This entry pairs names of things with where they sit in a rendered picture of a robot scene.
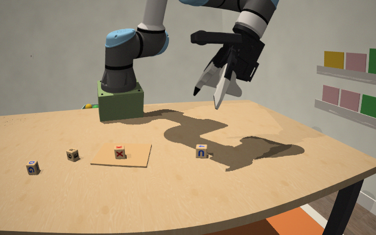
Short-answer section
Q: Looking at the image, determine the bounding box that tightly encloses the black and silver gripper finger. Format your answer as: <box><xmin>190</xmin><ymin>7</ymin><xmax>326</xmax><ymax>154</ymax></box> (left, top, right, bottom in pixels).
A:
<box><xmin>193</xmin><ymin>56</ymin><xmax>222</xmax><ymax>96</ymax></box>
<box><xmin>213</xmin><ymin>51</ymin><xmax>242</xmax><ymax>110</ymax></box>

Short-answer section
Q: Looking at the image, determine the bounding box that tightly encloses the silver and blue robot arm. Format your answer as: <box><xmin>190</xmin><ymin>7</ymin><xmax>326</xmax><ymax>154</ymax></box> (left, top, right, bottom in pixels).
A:
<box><xmin>101</xmin><ymin>0</ymin><xmax>279</xmax><ymax>93</ymax></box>

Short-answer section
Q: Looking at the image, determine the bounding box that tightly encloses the tan letter block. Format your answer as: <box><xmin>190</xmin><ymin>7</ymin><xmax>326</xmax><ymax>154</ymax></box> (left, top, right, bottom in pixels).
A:
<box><xmin>196</xmin><ymin>144</ymin><xmax>207</xmax><ymax>158</ymax></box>
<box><xmin>26</xmin><ymin>161</ymin><xmax>40</xmax><ymax>174</ymax></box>
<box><xmin>66</xmin><ymin>148</ymin><xmax>79</xmax><ymax>162</ymax></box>
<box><xmin>114</xmin><ymin>145</ymin><xmax>125</xmax><ymax>159</ymax></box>

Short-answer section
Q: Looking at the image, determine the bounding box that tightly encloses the tan square mat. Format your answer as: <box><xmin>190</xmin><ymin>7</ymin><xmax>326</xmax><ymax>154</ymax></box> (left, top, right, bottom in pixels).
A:
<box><xmin>90</xmin><ymin>143</ymin><xmax>152</xmax><ymax>168</ymax></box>

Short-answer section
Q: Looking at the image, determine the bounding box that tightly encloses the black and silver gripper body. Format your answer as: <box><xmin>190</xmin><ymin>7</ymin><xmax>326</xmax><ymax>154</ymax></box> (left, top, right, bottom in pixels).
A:
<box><xmin>214</xmin><ymin>24</ymin><xmax>265</xmax><ymax>82</ymax></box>

